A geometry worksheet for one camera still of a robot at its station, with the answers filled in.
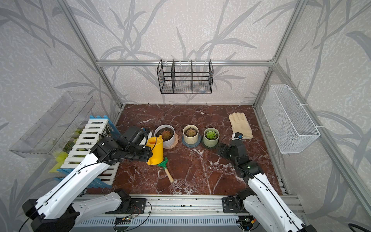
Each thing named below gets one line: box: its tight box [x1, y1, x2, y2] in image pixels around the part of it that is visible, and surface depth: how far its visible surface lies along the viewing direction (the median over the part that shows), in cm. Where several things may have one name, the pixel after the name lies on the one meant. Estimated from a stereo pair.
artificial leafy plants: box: [48, 127, 85, 173], surface depth 63 cm
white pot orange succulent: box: [154, 124, 176, 149], surface depth 94 cm
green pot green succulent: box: [203, 127, 220, 148], surface depth 94 cm
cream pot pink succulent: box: [182, 124, 200, 145], surface depth 96 cm
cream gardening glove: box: [228, 112, 254, 140], surface depth 110 cm
